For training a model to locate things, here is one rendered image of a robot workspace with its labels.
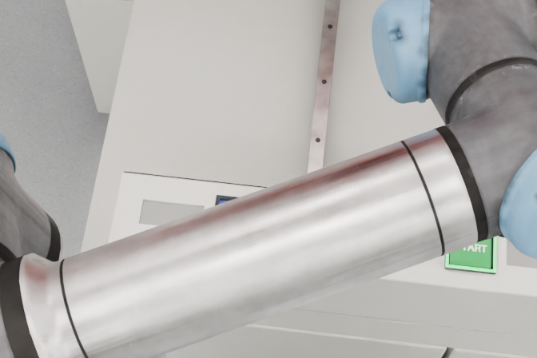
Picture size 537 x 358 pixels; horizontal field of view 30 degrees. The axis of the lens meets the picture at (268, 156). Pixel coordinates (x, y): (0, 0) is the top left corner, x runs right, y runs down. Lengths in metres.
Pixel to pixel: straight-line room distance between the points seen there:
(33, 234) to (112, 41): 1.23
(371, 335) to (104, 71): 0.95
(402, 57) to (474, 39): 0.05
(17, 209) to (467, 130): 0.32
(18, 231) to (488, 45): 0.34
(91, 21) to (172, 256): 1.34
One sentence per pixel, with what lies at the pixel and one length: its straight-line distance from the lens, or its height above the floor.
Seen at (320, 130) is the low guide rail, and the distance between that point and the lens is 1.30.
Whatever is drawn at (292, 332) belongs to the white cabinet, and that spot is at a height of 0.72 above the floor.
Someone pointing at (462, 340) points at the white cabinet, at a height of 0.77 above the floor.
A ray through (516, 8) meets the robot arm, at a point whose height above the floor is 1.44.
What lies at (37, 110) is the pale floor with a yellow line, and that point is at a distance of 2.34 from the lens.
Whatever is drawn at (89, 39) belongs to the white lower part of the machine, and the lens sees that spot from 1.96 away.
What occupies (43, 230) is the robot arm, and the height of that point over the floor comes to 1.32.
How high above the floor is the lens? 2.00
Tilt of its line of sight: 64 degrees down
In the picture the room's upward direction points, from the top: 1 degrees clockwise
